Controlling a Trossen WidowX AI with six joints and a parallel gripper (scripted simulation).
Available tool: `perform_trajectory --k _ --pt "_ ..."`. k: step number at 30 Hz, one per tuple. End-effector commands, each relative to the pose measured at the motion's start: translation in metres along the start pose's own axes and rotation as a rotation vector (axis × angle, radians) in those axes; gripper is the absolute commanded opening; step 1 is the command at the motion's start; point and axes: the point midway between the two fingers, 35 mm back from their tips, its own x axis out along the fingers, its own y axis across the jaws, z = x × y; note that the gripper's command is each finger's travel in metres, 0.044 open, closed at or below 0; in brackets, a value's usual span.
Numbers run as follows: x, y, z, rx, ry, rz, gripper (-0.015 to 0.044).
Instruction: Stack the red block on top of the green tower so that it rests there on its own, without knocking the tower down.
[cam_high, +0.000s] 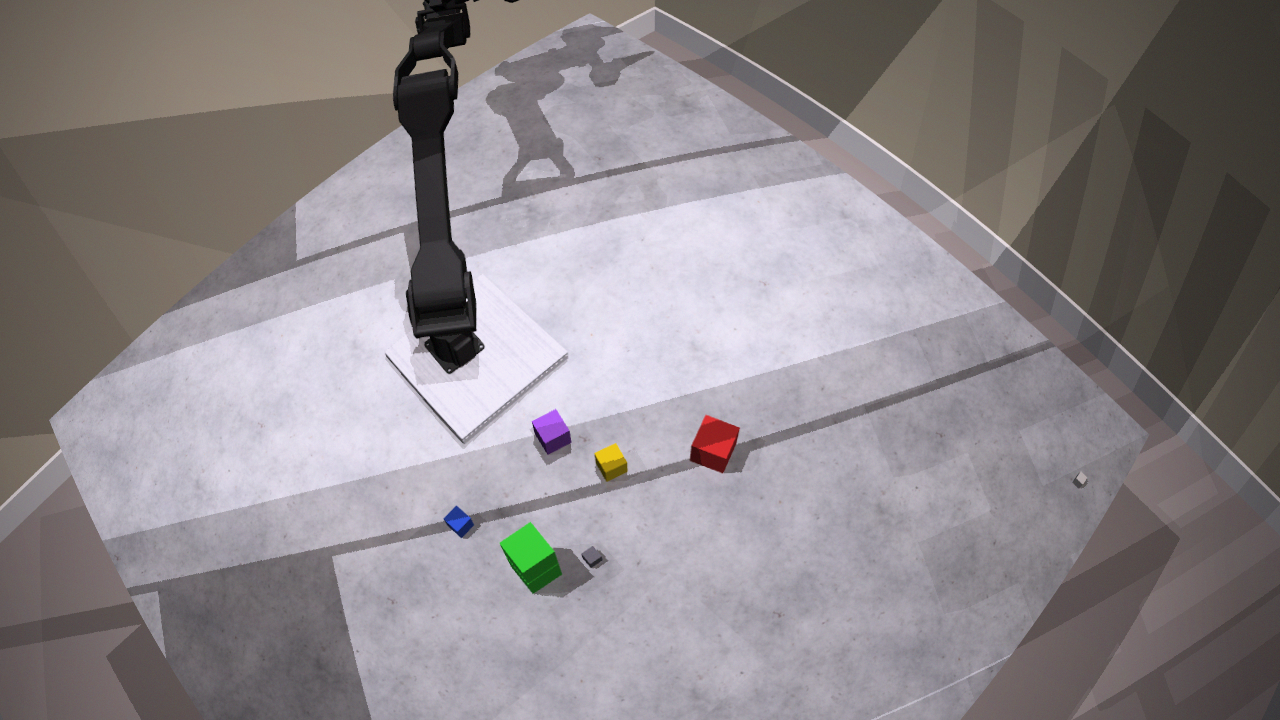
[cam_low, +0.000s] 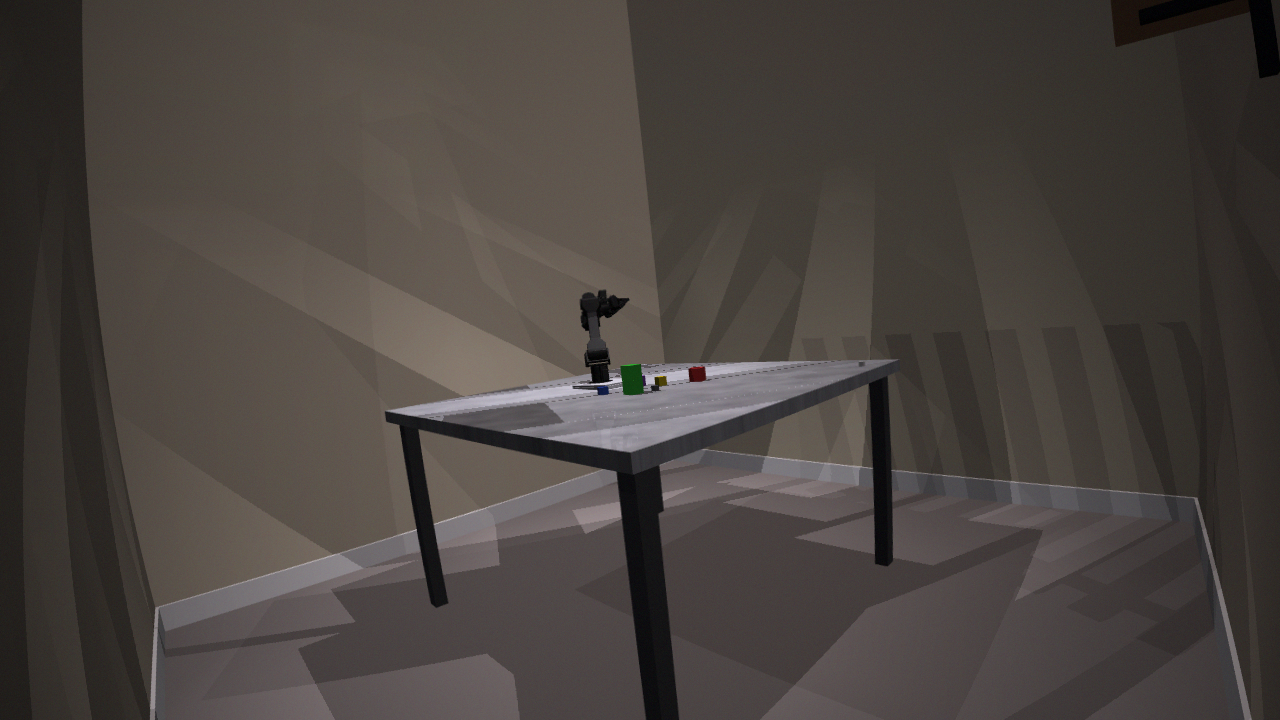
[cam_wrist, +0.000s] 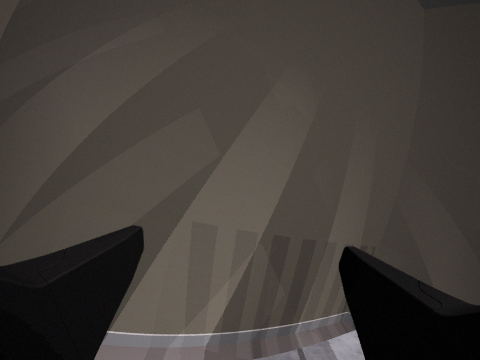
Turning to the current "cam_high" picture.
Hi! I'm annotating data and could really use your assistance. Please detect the blue block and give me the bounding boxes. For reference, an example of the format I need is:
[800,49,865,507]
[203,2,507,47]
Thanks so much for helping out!
[444,506,475,538]

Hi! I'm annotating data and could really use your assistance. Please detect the red block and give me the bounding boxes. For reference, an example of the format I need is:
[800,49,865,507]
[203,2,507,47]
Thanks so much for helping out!
[689,415,740,473]

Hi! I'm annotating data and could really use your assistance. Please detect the green block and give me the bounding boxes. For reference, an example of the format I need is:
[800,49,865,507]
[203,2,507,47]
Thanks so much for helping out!
[499,521,559,584]
[506,557,562,594]

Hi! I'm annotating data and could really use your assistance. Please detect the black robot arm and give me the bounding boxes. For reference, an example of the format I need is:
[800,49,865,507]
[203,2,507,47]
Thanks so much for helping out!
[393,0,485,374]

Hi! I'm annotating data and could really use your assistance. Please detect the purple cube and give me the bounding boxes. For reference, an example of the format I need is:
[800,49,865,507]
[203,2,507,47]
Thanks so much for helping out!
[532,409,572,455]

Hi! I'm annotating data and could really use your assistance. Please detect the yellow cube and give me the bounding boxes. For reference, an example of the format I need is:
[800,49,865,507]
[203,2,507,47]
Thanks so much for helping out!
[595,443,627,482]

